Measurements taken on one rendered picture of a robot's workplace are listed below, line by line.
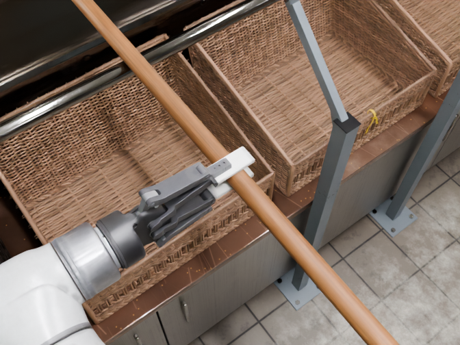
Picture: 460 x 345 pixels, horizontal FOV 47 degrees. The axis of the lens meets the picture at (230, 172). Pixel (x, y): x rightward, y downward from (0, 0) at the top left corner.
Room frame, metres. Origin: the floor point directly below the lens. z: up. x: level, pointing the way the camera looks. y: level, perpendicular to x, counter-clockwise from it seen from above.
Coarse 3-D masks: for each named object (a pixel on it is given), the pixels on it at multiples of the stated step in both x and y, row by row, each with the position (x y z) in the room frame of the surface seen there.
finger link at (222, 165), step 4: (220, 160) 0.42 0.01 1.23; (224, 160) 0.42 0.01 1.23; (228, 160) 0.42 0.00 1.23; (216, 164) 0.41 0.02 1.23; (220, 164) 0.41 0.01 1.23; (224, 164) 0.41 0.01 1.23; (228, 164) 0.41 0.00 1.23; (196, 168) 0.40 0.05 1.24; (200, 168) 0.39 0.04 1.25; (208, 168) 0.41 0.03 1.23; (212, 168) 0.41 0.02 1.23; (216, 168) 0.41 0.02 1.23; (220, 168) 0.41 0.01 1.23; (224, 168) 0.41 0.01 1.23; (228, 168) 0.41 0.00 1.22; (200, 172) 0.39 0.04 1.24; (204, 172) 0.39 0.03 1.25; (212, 172) 0.40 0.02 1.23; (216, 172) 0.40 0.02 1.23; (220, 172) 0.40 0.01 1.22; (212, 176) 0.40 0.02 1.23; (216, 176) 0.40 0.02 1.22
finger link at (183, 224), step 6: (204, 210) 0.38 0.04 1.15; (210, 210) 0.38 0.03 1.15; (192, 216) 0.37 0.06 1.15; (198, 216) 0.37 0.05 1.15; (180, 222) 0.36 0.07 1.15; (186, 222) 0.36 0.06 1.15; (192, 222) 0.37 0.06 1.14; (174, 228) 0.35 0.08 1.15; (180, 228) 0.35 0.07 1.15; (168, 234) 0.34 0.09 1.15; (174, 234) 0.35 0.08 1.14; (162, 240) 0.34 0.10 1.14; (168, 240) 0.34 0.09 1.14
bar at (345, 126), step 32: (256, 0) 0.82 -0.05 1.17; (288, 0) 0.86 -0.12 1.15; (192, 32) 0.74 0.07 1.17; (320, 64) 0.78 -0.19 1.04; (64, 96) 0.59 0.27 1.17; (448, 96) 0.99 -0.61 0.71; (0, 128) 0.52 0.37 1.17; (352, 128) 0.69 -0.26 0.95; (448, 128) 0.98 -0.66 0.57; (416, 160) 0.98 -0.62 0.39; (320, 192) 0.70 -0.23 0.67; (320, 224) 0.68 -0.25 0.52; (384, 224) 0.95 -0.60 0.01; (288, 288) 0.69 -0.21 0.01
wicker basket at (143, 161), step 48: (144, 48) 1.04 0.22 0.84; (48, 96) 0.87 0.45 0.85; (96, 96) 0.92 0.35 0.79; (144, 96) 0.98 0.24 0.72; (192, 96) 0.99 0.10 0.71; (0, 144) 0.76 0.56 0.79; (48, 144) 0.81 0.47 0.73; (96, 144) 0.86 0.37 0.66; (144, 144) 0.91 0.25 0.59; (192, 144) 0.91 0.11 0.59; (240, 144) 0.82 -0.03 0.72; (48, 192) 0.74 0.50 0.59; (96, 192) 0.74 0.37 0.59; (48, 240) 0.60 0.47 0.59; (192, 240) 0.56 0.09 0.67; (144, 288) 0.47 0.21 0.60
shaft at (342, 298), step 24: (72, 0) 0.80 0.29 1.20; (96, 24) 0.73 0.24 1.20; (120, 48) 0.66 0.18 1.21; (144, 72) 0.61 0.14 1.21; (168, 96) 0.55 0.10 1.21; (192, 120) 0.51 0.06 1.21; (216, 144) 0.46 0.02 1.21; (240, 192) 0.38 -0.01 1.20; (264, 216) 0.34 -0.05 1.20; (288, 240) 0.31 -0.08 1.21; (312, 264) 0.27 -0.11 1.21; (336, 288) 0.24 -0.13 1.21; (360, 312) 0.21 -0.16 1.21; (360, 336) 0.18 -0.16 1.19; (384, 336) 0.18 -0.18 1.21
